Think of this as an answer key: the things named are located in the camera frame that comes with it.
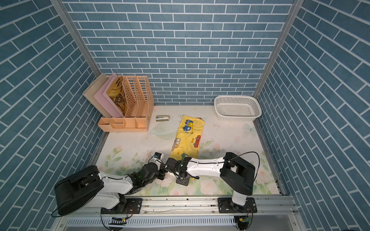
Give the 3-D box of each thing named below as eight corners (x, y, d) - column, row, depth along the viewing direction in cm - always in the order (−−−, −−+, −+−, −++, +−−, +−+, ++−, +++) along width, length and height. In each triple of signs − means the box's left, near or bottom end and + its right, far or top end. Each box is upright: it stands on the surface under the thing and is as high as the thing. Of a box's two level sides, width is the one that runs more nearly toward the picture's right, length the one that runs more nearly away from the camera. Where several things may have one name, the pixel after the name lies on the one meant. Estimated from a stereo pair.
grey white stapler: (156, 121, 112) (155, 118, 110) (157, 117, 115) (156, 115, 112) (169, 121, 113) (168, 118, 110) (169, 117, 115) (169, 115, 112)
